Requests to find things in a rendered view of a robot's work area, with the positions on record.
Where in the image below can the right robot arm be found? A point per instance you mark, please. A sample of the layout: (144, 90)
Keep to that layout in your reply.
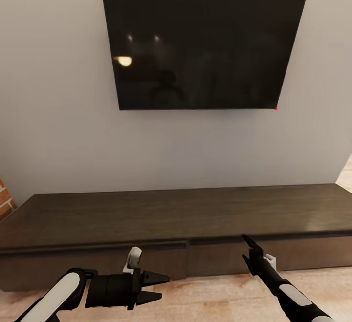
(293, 302)

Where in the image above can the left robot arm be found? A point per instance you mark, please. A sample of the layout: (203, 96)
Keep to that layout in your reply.
(105, 290)

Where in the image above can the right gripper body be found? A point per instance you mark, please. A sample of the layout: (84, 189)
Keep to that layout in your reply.
(258, 265)

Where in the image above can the cabinet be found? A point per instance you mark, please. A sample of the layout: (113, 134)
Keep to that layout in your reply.
(181, 233)

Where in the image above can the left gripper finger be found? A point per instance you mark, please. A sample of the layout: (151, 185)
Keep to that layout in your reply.
(147, 296)
(150, 278)

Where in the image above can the wall mounted tv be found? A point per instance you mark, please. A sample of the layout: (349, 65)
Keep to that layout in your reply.
(201, 54)

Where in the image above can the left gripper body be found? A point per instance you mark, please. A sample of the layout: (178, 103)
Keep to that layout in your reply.
(122, 290)

